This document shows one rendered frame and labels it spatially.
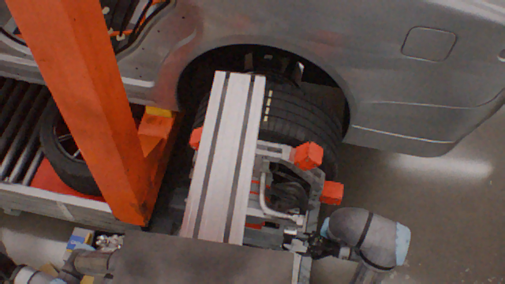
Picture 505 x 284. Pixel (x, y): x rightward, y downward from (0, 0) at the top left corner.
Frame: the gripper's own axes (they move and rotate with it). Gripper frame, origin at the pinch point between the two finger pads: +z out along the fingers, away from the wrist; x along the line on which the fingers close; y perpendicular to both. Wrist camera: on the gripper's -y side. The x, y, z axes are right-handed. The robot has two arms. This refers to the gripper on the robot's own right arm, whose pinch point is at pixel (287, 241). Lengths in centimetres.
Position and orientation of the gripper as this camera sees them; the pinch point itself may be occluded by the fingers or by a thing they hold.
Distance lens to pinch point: 200.9
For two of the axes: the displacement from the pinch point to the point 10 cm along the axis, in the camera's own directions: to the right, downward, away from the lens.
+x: -1.9, 8.3, -5.3
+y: 0.4, -5.3, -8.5
